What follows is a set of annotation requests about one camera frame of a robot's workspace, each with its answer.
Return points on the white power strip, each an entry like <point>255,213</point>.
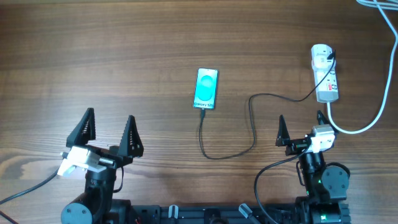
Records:
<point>323,65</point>

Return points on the teal Galaxy smartphone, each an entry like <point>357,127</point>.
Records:
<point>205,89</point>

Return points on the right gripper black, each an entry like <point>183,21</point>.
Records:
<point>296,145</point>

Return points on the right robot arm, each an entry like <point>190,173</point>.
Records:
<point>326,184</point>

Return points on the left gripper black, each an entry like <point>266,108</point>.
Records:
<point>111,154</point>

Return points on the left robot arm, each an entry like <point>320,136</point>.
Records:
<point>96,203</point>

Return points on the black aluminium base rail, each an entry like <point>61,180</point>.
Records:
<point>217,214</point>

